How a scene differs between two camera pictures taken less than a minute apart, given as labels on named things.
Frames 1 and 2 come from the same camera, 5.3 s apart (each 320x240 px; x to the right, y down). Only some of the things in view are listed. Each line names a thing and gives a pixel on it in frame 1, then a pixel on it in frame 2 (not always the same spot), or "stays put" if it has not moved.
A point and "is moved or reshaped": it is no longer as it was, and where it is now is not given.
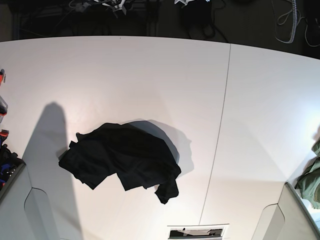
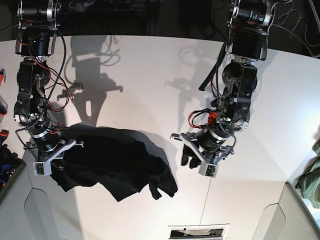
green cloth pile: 308,183 stays put
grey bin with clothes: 11,165 stays put
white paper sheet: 206,232 stays put
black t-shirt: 130,151 is moved or reshaped
